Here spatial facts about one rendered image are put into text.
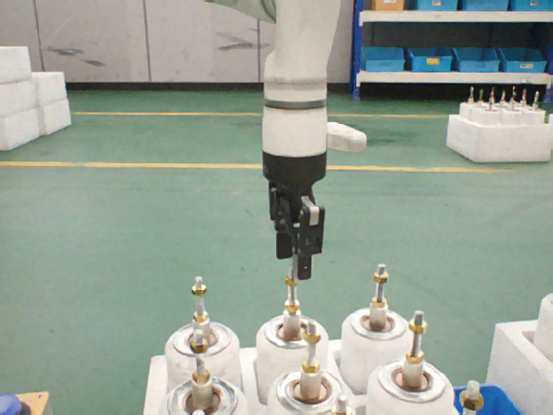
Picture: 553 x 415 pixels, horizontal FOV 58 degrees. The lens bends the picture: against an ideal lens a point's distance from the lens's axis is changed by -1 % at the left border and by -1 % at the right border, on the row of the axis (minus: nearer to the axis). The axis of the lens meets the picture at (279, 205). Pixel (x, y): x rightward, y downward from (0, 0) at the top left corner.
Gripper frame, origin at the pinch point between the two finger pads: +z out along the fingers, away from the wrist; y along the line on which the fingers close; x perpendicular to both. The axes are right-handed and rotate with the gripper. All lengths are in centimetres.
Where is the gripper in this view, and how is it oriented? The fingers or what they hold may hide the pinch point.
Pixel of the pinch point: (292, 259)
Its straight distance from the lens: 63.4
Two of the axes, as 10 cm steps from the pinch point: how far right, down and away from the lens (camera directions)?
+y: 3.1, 3.2, -9.0
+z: 0.0, 9.4, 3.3
